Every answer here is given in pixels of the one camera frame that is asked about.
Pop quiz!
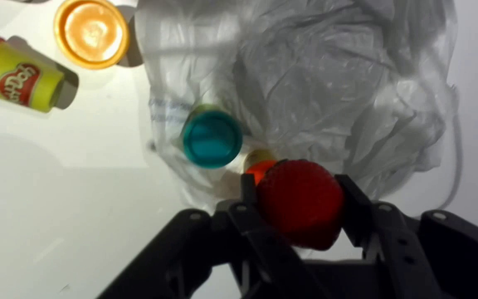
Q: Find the teal-lidded tub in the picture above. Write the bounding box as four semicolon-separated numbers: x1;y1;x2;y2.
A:
181;105;246;169

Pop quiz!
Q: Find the white plastic bag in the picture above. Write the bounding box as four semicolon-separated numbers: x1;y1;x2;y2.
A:
133;0;465;213

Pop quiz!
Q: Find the dark red-lidded tub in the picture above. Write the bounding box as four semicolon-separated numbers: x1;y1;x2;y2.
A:
254;158;345;251

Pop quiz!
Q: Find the orange-yellow-lidded tub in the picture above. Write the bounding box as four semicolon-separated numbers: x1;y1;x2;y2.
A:
53;0;145;71

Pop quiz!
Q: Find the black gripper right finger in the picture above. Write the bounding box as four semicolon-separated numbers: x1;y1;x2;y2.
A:
335;173;478;299

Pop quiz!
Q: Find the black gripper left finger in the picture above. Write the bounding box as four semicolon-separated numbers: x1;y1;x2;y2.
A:
96;173;321;299

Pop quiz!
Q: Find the pink-lidded yellow Play-Doh tub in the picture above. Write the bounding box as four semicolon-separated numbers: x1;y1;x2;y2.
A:
0;33;82;115

